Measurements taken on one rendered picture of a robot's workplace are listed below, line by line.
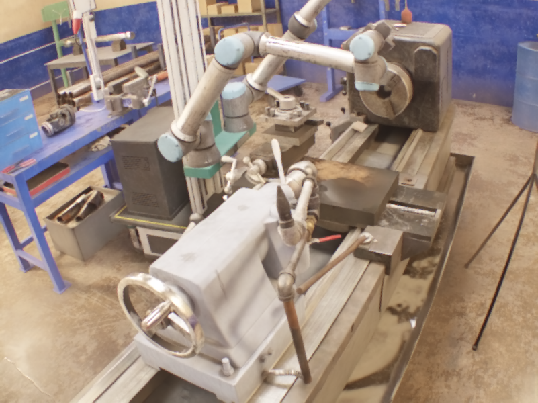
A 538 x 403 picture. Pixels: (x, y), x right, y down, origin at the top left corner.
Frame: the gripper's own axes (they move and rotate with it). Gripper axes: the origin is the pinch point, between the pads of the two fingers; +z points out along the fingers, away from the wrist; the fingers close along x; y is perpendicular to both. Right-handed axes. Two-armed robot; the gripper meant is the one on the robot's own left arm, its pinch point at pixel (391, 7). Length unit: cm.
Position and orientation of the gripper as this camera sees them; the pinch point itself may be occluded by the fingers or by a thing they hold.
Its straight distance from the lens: 248.9
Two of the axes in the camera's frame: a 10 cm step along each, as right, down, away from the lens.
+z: 1.1, 8.7, 4.8
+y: 0.6, 4.8, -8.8
